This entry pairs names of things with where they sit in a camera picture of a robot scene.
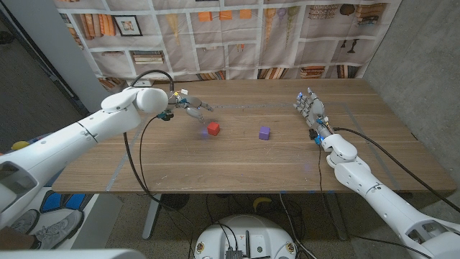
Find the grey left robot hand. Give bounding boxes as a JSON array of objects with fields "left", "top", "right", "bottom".
[{"left": 165, "top": 89, "right": 214, "bottom": 123}]

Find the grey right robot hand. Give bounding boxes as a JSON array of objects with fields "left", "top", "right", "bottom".
[{"left": 293, "top": 87, "right": 330, "bottom": 140}]

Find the red magnetic cube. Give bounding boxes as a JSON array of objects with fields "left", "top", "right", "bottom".
[{"left": 206, "top": 121, "right": 221, "bottom": 137}]

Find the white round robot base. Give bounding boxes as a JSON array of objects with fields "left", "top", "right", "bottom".
[{"left": 193, "top": 214, "right": 299, "bottom": 259}]

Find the yellow banana toy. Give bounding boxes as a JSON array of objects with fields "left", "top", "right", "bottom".
[{"left": 252, "top": 196, "right": 273, "bottom": 212}]

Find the printed bookshelf backdrop cloth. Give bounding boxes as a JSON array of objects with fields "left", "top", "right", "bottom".
[{"left": 53, "top": 0, "right": 403, "bottom": 95}]

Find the black round fan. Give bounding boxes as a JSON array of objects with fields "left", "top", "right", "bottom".
[{"left": 162, "top": 193, "right": 190, "bottom": 212}]

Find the grey table leg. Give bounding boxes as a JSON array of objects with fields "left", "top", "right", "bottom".
[{"left": 325, "top": 192, "right": 349, "bottom": 241}]

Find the white table leg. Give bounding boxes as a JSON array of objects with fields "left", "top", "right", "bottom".
[{"left": 142, "top": 193, "right": 162, "bottom": 240}]

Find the white stand with blue pads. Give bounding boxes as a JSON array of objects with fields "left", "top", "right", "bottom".
[{"left": 37, "top": 188, "right": 95, "bottom": 215}]

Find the grey sneaker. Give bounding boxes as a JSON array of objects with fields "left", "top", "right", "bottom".
[
  {"left": 10, "top": 209, "right": 40, "bottom": 235},
  {"left": 34, "top": 210, "right": 86, "bottom": 249}
]

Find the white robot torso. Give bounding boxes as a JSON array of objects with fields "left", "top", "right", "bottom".
[{"left": 0, "top": 248, "right": 147, "bottom": 259}]

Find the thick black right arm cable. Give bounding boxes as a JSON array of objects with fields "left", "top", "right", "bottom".
[{"left": 333, "top": 127, "right": 460, "bottom": 213}]

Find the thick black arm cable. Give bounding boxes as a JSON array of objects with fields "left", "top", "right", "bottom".
[
  {"left": 333, "top": 127, "right": 460, "bottom": 213},
  {"left": 123, "top": 69, "right": 175, "bottom": 209}
]

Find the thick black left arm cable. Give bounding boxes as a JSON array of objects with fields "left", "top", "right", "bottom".
[{"left": 123, "top": 69, "right": 175, "bottom": 209}]

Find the thin black left wrist cable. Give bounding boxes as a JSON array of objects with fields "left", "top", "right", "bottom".
[{"left": 138, "top": 114, "right": 161, "bottom": 195}]

